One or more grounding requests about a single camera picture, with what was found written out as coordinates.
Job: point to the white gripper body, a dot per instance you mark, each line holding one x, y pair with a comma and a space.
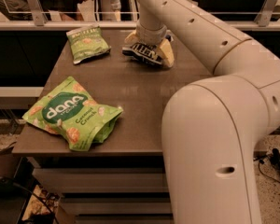
150, 34

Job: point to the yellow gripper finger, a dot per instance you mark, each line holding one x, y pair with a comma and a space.
131, 38
164, 50

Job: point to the blue kettle chip bag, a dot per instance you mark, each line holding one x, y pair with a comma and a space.
144, 53

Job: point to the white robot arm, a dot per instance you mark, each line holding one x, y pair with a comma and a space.
210, 127

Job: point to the small green rice chip bag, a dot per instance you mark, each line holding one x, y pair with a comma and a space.
87, 42

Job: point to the large green dana snack bag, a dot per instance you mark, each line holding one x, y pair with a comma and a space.
70, 111

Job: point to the metal railing with glass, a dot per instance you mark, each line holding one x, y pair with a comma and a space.
114, 13

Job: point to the grey drawer cabinet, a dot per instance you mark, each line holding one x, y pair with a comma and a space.
107, 190

